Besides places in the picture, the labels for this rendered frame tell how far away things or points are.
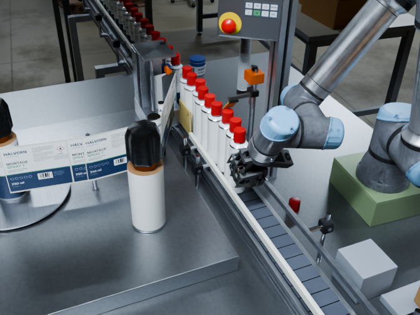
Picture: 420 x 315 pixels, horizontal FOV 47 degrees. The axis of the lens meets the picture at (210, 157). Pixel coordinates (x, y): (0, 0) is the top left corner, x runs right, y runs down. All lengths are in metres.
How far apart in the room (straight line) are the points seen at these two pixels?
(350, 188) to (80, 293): 0.81
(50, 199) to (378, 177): 0.91
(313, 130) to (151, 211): 0.45
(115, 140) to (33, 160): 0.22
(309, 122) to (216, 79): 1.08
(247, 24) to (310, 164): 0.56
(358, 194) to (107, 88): 1.13
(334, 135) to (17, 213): 0.84
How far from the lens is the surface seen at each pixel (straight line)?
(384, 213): 1.44
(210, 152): 1.47
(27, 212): 1.38
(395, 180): 1.42
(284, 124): 1.04
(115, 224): 1.31
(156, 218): 1.25
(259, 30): 1.30
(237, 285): 1.22
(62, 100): 2.02
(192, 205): 1.35
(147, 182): 1.16
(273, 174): 1.53
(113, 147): 1.36
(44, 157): 1.35
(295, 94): 1.20
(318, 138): 1.09
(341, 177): 1.51
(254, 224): 1.25
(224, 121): 1.37
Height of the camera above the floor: 1.76
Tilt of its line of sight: 35 degrees down
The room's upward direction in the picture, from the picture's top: 1 degrees clockwise
